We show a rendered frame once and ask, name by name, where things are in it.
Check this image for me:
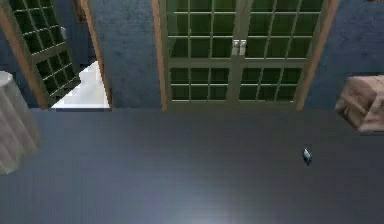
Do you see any small blue-grey shiny object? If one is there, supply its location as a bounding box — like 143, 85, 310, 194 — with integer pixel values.
302, 147, 313, 167

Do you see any grey ribbed round bin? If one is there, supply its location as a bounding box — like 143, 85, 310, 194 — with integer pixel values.
0, 70, 43, 175

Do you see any green glass-paned room door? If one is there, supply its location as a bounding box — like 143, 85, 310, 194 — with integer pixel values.
4, 0, 83, 104
159, 0, 246, 108
233, 0, 329, 108

